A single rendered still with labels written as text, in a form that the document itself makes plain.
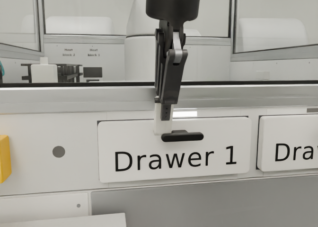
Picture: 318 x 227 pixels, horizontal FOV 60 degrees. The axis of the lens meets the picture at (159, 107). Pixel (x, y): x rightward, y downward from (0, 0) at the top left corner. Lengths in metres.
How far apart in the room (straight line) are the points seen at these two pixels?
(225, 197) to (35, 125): 0.39
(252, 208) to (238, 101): 0.23
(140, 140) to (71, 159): 0.13
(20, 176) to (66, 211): 0.11
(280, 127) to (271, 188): 0.14
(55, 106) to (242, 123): 0.35
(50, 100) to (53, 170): 0.13
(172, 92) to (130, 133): 0.13
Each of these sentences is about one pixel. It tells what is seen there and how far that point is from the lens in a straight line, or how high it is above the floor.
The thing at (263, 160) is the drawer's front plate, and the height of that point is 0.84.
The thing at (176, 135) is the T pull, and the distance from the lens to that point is 0.47.
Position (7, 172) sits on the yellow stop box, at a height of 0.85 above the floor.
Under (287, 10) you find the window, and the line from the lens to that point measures 0.63.
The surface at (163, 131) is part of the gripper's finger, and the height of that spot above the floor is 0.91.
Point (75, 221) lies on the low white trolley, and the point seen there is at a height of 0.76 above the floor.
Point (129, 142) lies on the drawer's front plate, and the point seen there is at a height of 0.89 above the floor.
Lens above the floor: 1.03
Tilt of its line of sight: 8 degrees down
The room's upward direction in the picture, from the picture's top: straight up
